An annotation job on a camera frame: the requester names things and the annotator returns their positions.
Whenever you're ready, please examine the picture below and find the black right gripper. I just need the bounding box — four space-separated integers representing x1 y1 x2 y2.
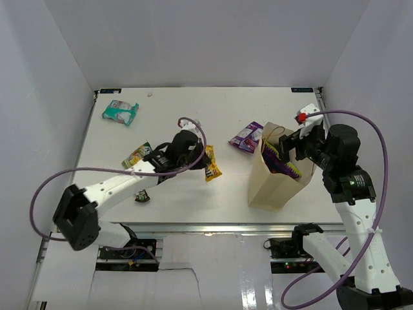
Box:
275 123 335 171

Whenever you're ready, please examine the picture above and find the dark blue chips bag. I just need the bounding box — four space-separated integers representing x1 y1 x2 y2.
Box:
261 139 302 179

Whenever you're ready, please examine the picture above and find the yellow M&M's packet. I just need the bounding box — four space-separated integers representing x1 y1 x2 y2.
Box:
205 145 222 182

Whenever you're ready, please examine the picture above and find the brown paper bag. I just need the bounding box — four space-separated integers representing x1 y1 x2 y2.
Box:
247 122 316 212

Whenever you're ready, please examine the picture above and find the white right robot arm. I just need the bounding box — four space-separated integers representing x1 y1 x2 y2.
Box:
279 125 412 309

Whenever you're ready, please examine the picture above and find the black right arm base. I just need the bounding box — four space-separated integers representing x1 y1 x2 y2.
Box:
263 238 324 274

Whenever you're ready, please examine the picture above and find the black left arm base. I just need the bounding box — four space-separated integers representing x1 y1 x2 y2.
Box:
99 224 157 263

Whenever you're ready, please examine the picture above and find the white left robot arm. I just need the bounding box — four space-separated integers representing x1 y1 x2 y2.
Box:
53 130 211 258

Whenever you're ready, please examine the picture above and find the purple Fox's candy bag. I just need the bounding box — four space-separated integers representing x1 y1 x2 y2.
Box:
228 121 263 154

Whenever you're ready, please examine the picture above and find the green Fox's candy bag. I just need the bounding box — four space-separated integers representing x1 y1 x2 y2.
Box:
121 141 152 169

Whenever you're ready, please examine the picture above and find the dark blue logo sticker right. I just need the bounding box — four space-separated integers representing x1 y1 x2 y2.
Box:
290 87 314 93

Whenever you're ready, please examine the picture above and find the dark blue logo sticker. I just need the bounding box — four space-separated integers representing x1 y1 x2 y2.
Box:
290 87 314 93
99 88 122 94

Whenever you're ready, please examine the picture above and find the brown M&M's packet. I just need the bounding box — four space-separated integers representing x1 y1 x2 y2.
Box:
135 190 150 203

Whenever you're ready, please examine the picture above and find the teal tissue packet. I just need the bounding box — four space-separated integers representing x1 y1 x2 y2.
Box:
101 100 139 126

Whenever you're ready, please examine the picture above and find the dark blue logo sticker left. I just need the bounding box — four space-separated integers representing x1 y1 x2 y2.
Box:
99 88 122 94

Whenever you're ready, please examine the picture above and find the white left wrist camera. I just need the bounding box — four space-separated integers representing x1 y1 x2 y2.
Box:
178 119 201 134

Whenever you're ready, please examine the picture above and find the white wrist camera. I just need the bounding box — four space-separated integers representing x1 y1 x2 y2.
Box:
296 103 323 140
178 119 201 134

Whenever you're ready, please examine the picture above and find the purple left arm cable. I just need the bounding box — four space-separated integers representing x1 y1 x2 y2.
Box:
29 116 207 264

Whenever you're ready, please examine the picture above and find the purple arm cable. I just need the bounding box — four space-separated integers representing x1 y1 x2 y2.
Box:
279 109 388 310
29 116 207 264

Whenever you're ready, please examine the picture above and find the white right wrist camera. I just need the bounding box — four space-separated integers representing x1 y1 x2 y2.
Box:
296 103 323 140

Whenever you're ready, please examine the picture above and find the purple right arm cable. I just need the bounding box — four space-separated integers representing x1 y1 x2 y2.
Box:
279 109 388 310

